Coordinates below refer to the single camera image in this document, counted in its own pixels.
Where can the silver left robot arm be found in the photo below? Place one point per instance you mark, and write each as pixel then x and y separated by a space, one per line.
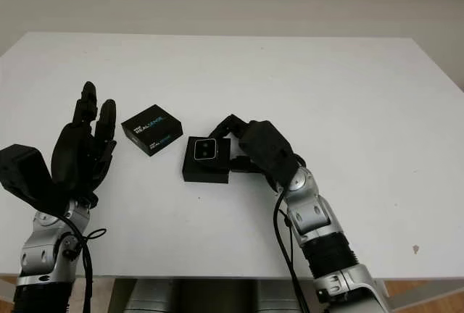
pixel 47 251

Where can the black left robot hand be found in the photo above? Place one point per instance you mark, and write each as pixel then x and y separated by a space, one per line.
pixel 72 153

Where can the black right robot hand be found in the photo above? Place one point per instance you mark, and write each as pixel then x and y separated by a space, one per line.
pixel 232 124

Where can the black RealSense box lid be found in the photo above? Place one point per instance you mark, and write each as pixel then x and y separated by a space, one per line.
pixel 150 128

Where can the black camera box base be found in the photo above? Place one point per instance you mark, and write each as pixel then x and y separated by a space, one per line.
pixel 204 171

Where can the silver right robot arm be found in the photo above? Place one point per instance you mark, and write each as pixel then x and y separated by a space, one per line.
pixel 326 240

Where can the small silver depth camera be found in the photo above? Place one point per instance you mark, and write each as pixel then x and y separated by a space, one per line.
pixel 205 149

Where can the silver robot right thigh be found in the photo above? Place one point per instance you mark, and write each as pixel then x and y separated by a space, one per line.
pixel 277 298

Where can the silver robot left thigh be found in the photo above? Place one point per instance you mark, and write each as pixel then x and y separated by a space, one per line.
pixel 148 298

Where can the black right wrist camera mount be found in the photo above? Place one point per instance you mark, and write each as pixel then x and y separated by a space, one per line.
pixel 270 150

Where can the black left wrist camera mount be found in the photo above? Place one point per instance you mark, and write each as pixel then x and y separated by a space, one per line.
pixel 21 171

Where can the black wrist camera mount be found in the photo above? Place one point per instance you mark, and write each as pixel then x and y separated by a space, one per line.
pixel 21 171
pixel 270 150

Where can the silver robot thigh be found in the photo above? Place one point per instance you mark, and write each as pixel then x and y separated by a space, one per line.
pixel 277 298
pixel 148 298

